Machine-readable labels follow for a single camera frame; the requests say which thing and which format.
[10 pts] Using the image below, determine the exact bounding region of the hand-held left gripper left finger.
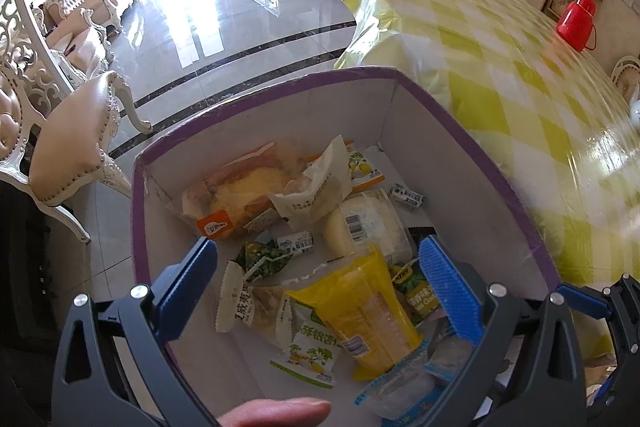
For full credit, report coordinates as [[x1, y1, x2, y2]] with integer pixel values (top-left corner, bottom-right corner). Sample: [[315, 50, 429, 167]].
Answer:
[[57, 235, 221, 427]]

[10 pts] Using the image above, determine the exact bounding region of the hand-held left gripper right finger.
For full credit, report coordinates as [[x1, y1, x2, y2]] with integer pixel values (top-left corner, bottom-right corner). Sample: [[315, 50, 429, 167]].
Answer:
[[417, 234, 587, 427]]

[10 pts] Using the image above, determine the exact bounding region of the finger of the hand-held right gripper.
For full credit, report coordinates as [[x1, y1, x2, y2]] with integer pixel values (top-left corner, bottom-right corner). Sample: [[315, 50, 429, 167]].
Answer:
[[587, 357, 640, 424], [555, 274, 640, 354]]

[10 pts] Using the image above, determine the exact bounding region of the yellow snack packet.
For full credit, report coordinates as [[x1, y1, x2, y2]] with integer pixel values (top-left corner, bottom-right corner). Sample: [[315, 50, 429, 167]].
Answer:
[[282, 244, 422, 384]]

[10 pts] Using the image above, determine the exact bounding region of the orange bread bag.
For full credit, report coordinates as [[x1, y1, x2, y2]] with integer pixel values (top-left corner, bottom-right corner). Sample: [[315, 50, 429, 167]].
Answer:
[[180, 139, 312, 241]]

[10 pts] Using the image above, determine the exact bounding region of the white box with purple rim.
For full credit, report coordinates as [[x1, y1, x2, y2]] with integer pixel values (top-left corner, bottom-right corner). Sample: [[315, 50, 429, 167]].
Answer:
[[130, 66, 567, 427]]

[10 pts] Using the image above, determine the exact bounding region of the person's left hand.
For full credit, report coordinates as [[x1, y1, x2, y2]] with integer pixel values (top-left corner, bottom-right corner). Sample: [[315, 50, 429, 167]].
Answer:
[[216, 398, 332, 427]]

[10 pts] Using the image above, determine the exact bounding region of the green and yellow packet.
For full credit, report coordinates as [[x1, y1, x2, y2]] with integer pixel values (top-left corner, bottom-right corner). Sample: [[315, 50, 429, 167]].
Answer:
[[389, 259, 441, 324]]

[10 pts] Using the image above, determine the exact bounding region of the white packet with black print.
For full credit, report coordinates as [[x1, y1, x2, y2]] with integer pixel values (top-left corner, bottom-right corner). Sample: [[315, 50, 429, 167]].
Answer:
[[215, 259, 291, 339]]

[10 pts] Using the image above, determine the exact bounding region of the green pea packet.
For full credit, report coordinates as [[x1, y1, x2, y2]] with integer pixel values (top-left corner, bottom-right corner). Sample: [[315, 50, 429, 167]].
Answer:
[[228, 239, 294, 283]]

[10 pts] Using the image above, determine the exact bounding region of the round white pastry packet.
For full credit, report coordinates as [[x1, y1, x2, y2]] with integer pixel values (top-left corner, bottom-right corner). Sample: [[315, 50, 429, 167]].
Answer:
[[322, 189, 417, 261]]

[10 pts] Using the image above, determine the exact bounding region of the clear blue packet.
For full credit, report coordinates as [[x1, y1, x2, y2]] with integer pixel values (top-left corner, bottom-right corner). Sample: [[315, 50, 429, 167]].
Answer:
[[354, 341, 457, 424]]

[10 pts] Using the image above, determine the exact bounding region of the white and green snack packet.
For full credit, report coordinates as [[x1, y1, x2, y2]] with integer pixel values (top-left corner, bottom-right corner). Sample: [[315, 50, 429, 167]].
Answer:
[[269, 294, 344, 391]]

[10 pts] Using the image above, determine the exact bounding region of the white packet with lemon print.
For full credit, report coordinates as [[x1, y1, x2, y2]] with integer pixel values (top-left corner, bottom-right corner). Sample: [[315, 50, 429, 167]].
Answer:
[[345, 147, 387, 188]]

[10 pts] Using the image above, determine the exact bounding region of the crumpled white wrapper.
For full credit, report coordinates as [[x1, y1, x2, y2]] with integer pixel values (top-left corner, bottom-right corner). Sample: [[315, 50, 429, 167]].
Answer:
[[268, 134, 354, 224]]

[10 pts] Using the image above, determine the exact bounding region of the dark object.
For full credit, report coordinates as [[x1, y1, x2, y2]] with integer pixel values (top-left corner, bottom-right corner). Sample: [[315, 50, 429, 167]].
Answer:
[[0, 181, 67, 349]]

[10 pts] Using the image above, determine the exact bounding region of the beige leather ornate chair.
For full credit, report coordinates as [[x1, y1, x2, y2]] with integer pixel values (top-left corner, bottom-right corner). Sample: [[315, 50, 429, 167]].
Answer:
[[0, 56, 154, 244]]

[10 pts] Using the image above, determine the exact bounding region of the yellow checkered tablecloth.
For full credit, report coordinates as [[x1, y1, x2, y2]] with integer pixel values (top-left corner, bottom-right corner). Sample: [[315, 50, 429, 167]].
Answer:
[[332, 0, 640, 359]]

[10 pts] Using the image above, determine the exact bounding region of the white ornate tufted chair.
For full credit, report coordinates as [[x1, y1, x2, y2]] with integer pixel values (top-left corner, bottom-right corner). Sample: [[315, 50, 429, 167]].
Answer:
[[612, 54, 640, 98]]

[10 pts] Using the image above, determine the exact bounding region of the beige ornate armchair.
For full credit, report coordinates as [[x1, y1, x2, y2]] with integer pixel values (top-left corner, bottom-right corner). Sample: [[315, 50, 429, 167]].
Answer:
[[49, 26, 117, 81]]

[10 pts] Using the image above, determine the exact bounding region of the red thermos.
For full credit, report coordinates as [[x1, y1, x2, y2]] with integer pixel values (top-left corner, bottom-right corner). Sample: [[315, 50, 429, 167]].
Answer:
[[557, 0, 599, 53]]

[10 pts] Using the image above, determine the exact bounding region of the white carved partition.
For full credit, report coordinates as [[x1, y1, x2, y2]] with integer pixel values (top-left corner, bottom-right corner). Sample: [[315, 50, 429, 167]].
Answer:
[[0, 0, 67, 108]]

